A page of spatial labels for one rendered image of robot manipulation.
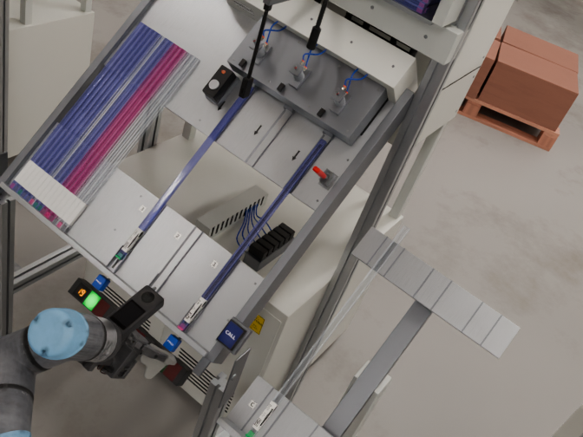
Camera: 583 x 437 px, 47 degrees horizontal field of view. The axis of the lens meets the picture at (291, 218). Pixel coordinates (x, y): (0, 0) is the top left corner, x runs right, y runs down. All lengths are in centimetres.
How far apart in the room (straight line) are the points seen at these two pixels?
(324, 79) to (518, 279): 202
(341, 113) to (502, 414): 156
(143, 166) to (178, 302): 65
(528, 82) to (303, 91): 299
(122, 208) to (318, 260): 59
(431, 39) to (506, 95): 297
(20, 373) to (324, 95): 80
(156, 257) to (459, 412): 143
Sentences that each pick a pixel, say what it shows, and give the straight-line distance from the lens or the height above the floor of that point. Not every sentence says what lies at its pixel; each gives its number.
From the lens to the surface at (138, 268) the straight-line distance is 151.
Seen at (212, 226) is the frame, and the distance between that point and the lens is 178.
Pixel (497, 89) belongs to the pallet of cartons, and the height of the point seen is 24.
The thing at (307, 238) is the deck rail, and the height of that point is 94.
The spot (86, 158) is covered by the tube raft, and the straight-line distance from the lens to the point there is 163.
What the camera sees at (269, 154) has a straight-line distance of 148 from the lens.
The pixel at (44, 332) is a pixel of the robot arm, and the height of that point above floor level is 100.
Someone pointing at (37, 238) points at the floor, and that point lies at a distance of 263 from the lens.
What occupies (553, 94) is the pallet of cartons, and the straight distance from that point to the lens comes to 436.
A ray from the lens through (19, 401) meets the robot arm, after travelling 106.
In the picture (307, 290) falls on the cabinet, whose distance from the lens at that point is 176.
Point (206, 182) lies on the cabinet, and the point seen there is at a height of 62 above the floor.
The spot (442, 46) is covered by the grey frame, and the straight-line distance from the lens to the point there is 140.
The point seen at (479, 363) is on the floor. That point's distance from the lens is 277.
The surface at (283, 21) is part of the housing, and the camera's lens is 152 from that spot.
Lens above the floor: 182
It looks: 38 degrees down
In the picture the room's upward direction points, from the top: 20 degrees clockwise
